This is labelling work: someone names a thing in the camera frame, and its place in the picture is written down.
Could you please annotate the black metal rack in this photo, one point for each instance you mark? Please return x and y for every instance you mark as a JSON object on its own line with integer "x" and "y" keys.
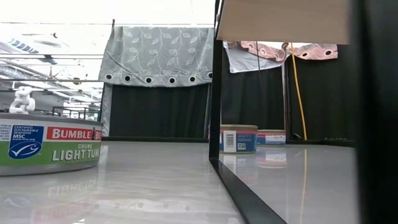
{"x": 71, "y": 108}

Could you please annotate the grey leaf-pattern curtain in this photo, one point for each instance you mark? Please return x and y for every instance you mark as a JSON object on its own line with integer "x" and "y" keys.
{"x": 155, "y": 49}

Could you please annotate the gold Wild Planet can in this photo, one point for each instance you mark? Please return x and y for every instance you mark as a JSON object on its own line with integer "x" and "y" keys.
{"x": 239, "y": 140}

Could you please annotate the white cloth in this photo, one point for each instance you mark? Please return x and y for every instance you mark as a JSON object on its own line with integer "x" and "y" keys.
{"x": 245, "y": 62}

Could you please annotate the small pink-blue can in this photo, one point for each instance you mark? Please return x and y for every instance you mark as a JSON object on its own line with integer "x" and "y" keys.
{"x": 271, "y": 138}

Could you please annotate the black backdrop curtain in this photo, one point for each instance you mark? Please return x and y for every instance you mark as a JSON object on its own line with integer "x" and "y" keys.
{"x": 155, "y": 112}

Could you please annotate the white plastic figure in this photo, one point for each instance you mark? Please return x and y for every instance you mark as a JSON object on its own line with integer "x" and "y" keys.
{"x": 21, "y": 102}

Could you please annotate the black aluminium rig frame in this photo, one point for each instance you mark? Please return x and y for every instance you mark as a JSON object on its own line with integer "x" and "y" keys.
{"x": 155, "y": 139}

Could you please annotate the green label silver tuna can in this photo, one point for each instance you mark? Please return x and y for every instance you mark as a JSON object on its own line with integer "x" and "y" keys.
{"x": 46, "y": 146}

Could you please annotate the black metal shelf frame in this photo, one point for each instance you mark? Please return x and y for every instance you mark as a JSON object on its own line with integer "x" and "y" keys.
{"x": 216, "y": 93}

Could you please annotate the wooden shelf board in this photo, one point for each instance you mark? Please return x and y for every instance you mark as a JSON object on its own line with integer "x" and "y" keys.
{"x": 280, "y": 21}

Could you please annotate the white vertical pole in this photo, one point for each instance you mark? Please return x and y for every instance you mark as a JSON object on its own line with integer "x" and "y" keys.
{"x": 284, "y": 99}

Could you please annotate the pink patterned curtain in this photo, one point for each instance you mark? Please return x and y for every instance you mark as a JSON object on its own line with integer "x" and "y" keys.
{"x": 314, "y": 51}

